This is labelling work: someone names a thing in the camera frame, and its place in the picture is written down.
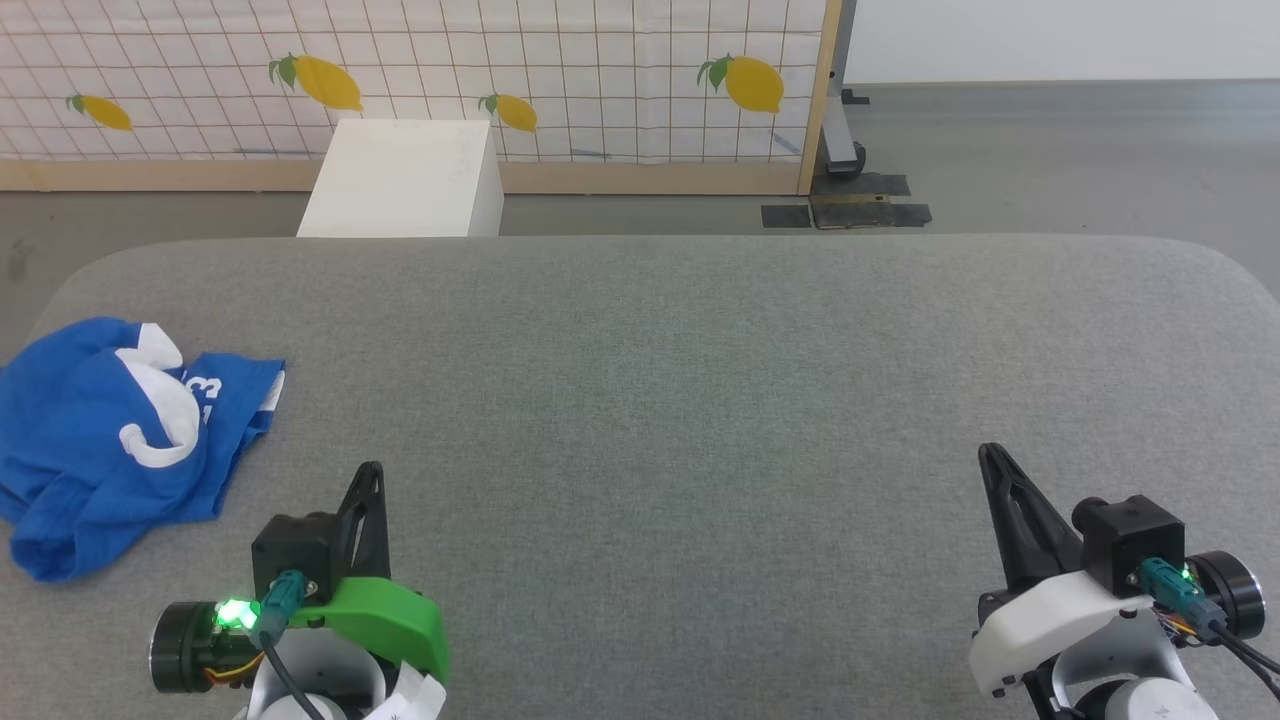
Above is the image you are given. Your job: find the lemon pattern grid panel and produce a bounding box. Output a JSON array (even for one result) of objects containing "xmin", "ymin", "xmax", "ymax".
[{"xmin": 0, "ymin": 0, "xmax": 845, "ymax": 197}]

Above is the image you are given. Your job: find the white box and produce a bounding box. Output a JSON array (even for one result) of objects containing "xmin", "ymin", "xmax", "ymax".
[{"xmin": 297, "ymin": 119, "xmax": 504, "ymax": 239}]

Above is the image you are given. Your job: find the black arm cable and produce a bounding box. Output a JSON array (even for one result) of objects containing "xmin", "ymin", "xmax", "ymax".
[
  {"xmin": 1140, "ymin": 558, "xmax": 1280, "ymax": 677},
  {"xmin": 250, "ymin": 570, "xmax": 331, "ymax": 720}
]

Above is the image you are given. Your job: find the long black floor tape strip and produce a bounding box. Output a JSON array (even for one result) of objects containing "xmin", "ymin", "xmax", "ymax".
[{"xmin": 812, "ymin": 172, "xmax": 912, "ymax": 199}]

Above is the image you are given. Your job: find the white paper label tag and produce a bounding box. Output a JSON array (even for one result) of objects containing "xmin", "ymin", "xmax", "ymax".
[{"xmin": 362, "ymin": 672, "xmax": 447, "ymax": 720}]

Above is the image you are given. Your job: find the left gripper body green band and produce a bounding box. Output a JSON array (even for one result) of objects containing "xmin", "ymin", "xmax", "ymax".
[{"xmin": 150, "ymin": 578, "xmax": 451, "ymax": 691}]

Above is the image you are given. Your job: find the blue jersey with white print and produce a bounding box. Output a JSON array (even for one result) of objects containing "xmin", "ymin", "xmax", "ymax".
[{"xmin": 0, "ymin": 317, "xmax": 287, "ymax": 584}]

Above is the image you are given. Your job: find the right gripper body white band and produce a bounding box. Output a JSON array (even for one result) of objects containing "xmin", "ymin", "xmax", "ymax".
[{"xmin": 967, "ymin": 550, "xmax": 1267, "ymax": 699}]

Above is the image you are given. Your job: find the grey metal stand with caster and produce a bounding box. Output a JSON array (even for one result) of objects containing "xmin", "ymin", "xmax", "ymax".
[{"xmin": 820, "ymin": 0, "xmax": 870, "ymax": 180}]

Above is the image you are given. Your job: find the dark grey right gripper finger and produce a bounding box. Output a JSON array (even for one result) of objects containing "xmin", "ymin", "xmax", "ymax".
[{"xmin": 977, "ymin": 442, "xmax": 1084, "ymax": 594}]

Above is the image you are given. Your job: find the brown floor plate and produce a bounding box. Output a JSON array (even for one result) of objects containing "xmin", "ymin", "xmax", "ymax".
[{"xmin": 810, "ymin": 193, "xmax": 892, "ymax": 231}]

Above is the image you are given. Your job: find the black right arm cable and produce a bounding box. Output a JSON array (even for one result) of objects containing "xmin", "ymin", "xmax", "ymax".
[{"xmin": 1140, "ymin": 558, "xmax": 1280, "ymax": 677}]

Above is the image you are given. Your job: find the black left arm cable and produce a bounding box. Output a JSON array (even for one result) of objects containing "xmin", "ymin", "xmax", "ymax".
[{"xmin": 250, "ymin": 570, "xmax": 331, "ymax": 720}]

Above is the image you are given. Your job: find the lemon print grid cloth screen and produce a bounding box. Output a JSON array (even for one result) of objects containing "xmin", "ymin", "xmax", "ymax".
[{"xmin": 0, "ymin": 0, "xmax": 829, "ymax": 165}]

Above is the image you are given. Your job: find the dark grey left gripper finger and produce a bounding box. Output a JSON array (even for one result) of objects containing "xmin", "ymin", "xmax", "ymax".
[{"xmin": 335, "ymin": 461, "xmax": 390, "ymax": 583}]

